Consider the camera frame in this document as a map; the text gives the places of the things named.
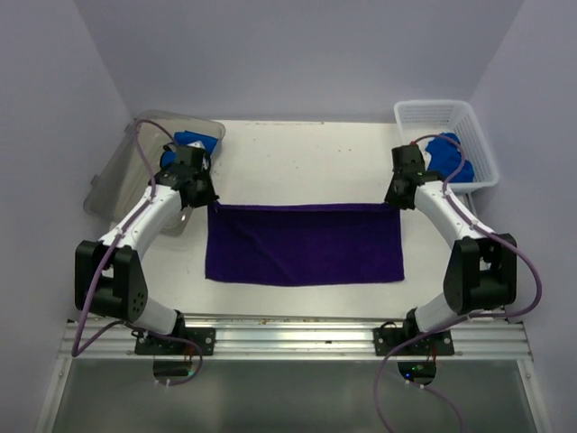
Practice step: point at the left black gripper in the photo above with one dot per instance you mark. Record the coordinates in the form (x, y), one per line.
(210, 197)

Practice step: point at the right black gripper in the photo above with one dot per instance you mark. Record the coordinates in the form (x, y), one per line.
(390, 198)

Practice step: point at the purple towel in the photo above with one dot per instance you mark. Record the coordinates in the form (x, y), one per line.
(306, 245)

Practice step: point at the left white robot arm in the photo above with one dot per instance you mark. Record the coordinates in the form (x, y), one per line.
(109, 279)

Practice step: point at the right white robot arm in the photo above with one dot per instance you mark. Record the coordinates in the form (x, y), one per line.
(481, 273)

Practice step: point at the rolled blue towel lower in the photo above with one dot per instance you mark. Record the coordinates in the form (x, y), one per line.
(167, 158)

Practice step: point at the rolled blue towel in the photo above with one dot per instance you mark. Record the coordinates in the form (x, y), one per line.
(167, 158)
(186, 138)

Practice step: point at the crumpled blue towel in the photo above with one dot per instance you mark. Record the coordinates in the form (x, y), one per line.
(445, 158)

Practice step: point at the rolled blue towel upper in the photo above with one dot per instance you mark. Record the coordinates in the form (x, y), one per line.
(186, 138)

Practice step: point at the white plastic basket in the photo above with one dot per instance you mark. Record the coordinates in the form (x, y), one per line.
(455, 121)

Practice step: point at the clear plastic bin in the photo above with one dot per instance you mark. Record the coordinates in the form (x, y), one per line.
(121, 184)

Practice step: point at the aluminium mounting rail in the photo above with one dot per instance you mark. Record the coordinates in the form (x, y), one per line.
(335, 339)

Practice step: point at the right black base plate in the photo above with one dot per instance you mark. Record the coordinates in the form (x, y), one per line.
(390, 338)

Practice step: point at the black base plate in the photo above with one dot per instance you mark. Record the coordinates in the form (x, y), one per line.
(191, 341)
(390, 338)

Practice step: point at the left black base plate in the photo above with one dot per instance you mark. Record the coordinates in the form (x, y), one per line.
(191, 341)

